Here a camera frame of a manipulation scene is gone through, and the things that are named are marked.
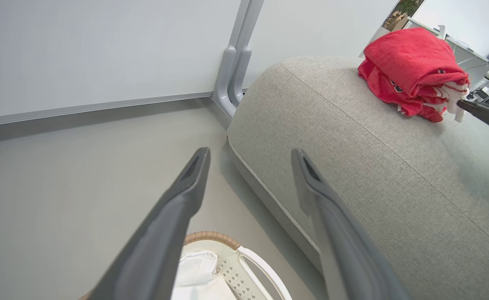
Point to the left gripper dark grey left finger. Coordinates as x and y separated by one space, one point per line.
157 233

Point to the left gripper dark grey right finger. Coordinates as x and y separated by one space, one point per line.
344 250

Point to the red and white jersey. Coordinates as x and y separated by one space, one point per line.
411 66

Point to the white cloth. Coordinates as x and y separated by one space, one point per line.
198 273

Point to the grey fabric sofa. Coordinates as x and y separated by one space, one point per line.
373 187

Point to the white wicker-rim laundry basket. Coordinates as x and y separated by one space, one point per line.
248 258

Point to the brown cardboard boxes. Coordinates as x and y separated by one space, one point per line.
396 21

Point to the grey partition leg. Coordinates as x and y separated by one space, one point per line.
240 75
223 83

